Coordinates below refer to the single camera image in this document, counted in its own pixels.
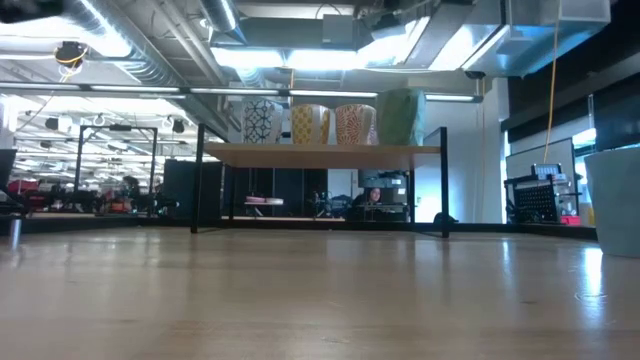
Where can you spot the white mug orange-red pattern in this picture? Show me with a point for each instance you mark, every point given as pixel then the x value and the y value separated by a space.
pixel 355 125

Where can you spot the black right aluminium frame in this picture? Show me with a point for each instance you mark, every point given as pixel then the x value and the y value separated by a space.
pixel 525 230

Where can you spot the dark partition panels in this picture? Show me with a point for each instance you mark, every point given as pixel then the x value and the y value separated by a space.
pixel 290 187

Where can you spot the green mug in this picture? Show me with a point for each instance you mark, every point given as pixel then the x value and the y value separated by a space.
pixel 400 117

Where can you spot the round silver air duct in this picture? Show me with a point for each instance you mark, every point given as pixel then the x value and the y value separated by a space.
pixel 222 15

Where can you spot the black rig frame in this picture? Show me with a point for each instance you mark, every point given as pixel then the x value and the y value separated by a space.
pixel 120 128

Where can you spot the stacked grey boxes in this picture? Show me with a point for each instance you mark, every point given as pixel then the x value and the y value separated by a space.
pixel 392 182

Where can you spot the black cabinet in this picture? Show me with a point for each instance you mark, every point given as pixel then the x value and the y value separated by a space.
pixel 182 190

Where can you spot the black perforated cart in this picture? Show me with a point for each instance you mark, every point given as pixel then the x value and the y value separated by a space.
pixel 537 202

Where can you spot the black aluminium frame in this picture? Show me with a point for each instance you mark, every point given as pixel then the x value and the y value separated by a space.
pixel 525 230
pixel 75 225

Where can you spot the round table pink top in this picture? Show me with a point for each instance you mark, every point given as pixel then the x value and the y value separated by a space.
pixel 262 200

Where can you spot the wooden shelf black metal legs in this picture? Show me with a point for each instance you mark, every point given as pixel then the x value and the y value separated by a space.
pixel 320 156

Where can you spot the dark monitor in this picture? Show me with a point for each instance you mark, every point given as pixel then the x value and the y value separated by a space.
pixel 6 172

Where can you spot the long linear ceiling light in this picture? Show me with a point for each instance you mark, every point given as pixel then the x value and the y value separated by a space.
pixel 235 91

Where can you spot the white mug yellow dots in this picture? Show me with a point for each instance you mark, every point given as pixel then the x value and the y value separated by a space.
pixel 307 125

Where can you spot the white mug dark geometric pattern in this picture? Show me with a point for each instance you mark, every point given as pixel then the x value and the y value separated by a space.
pixel 262 122

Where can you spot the ceiling security camera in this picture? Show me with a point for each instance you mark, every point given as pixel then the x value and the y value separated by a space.
pixel 475 75

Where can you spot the person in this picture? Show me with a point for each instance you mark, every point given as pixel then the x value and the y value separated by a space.
pixel 374 195

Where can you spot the black left aluminium frame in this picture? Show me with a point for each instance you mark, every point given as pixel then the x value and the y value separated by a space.
pixel 75 225

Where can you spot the large rectangular silver duct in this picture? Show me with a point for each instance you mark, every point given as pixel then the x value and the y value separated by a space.
pixel 500 35

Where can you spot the blue mug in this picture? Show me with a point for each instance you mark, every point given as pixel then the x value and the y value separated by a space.
pixel 617 200

